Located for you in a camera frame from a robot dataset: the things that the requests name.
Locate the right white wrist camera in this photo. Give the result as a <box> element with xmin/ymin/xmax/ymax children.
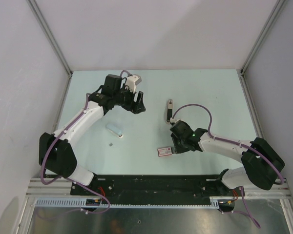
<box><xmin>168</xmin><ymin>117</ymin><xmax>180</xmax><ymax>124</ymax></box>

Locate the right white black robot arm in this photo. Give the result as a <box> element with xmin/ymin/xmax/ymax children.
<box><xmin>170</xmin><ymin>120</ymin><xmax>285</xmax><ymax>195</ymax></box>

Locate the aluminium corner post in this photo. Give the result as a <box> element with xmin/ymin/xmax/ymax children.
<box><xmin>26</xmin><ymin>0</ymin><xmax>73</xmax><ymax>74</ymax></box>
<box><xmin>240</xmin><ymin>0</ymin><xmax>288</xmax><ymax>74</ymax></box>

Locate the grey slotted cable duct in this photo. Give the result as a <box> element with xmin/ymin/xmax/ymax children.
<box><xmin>34</xmin><ymin>196</ymin><xmax>220</xmax><ymax>209</ymax></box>

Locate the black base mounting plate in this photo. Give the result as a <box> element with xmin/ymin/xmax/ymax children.
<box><xmin>70</xmin><ymin>174</ymin><xmax>246</xmax><ymax>198</ymax></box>

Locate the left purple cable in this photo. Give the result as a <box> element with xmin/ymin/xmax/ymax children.
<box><xmin>36</xmin><ymin>70</ymin><xmax>111</xmax><ymax>217</ymax></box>

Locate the left aluminium corner post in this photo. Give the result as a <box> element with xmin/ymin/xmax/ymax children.
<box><xmin>26</xmin><ymin>0</ymin><xmax>73</xmax><ymax>74</ymax></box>

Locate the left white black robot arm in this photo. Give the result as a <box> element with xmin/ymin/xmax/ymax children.
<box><xmin>39</xmin><ymin>74</ymin><xmax>146</xmax><ymax>195</ymax></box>

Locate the right aluminium corner post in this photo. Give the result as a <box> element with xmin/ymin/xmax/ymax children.
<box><xmin>240</xmin><ymin>0</ymin><xmax>288</xmax><ymax>74</ymax></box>

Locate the aluminium front frame rail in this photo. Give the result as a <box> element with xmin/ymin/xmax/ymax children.
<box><xmin>26</xmin><ymin>178</ymin><xmax>292</xmax><ymax>199</ymax></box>

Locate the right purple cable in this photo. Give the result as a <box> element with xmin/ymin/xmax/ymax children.
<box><xmin>172</xmin><ymin>104</ymin><xmax>286</xmax><ymax>230</ymax></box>

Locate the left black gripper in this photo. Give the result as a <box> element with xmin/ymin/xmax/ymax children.
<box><xmin>113</xmin><ymin>84</ymin><xmax>146</xmax><ymax>114</ymax></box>

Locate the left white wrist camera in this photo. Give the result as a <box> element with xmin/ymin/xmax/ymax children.
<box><xmin>125</xmin><ymin>75</ymin><xmax>142</xmax><ymax>93</ymax></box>

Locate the light blue stapler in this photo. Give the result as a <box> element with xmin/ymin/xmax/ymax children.
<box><xmin>106</xmin><ymin>123</ymin><xmax>124</xmax><ymax>138</ymax></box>

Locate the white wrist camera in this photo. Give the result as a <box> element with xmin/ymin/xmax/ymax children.
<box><xmin>125</xmin><ymin>75</ymin><xmax>142</xmax><ymax>93</ymax></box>
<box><xmin>168</xmin><ymin>117</ymin><xmax>180</xmax><ymax>124</ymax></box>

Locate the purple cable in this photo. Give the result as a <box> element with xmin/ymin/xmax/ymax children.
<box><xmin>172</xmin><ymin>104</ymin><xmax>286</xmax><ymax>230</ymax></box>
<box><xmin>36</xmin><ymin>70</ymin><xmax>111</xmax><ymax>217</ymax></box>

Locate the right aluminium side rail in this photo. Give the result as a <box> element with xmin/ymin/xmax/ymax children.
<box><xmin>238</xmin><ymin>69</ymin><xmax>278</xmax><ymax>176</ymax></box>

